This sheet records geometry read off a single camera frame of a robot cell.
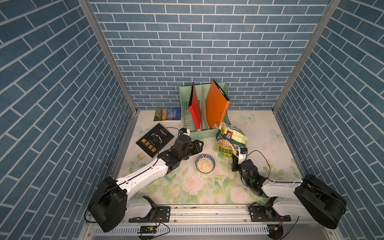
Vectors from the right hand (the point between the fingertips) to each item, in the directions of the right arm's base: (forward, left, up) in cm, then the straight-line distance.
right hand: (234, 155), depth 88 cm
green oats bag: (+3, +5, +12) cm, 13 cm away
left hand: (-1, +18, +10) cm, 20 cm away
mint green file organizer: (+39, +22, +16) cm, 48 cm away
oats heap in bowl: (-7, +17, -1) cm, 18 cm away
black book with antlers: (+8, +52, -4) cm, 53 cm away
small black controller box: (-39, +43, -9) cm, 59 cm away
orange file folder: (+22, +12, +21) cm, 33 cm away
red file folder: (+32, +27, +7) cm, 42 cm away
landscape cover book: (+33, +49, -5) cm, 59 cm away
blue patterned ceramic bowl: (-1, +17, -1) cm, 17 cm away
